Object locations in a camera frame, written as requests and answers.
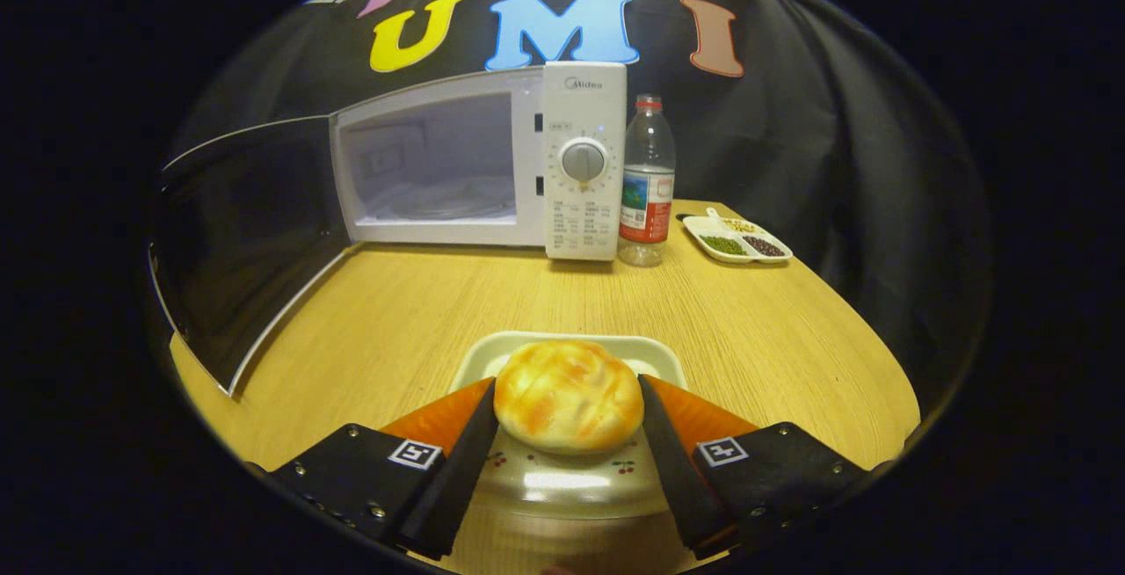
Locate white divided bean tray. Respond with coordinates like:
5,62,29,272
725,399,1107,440
682,208,794,266

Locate white microwave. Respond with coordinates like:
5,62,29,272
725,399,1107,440
149,61,629,396

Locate golden round bun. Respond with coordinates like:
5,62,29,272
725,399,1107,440
493,339,645,457

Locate clear plastic water bottle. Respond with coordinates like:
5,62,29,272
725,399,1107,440
617,94,677,268

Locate cream rectangular plate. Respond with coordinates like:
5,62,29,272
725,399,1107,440
450,331,689,525

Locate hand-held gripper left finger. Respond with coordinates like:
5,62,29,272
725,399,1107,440
264,376,500,562

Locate black backdrop cloth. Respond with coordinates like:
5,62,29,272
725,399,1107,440
163,0,994,400

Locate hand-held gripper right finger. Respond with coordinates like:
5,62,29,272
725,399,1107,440
637,373,873,562

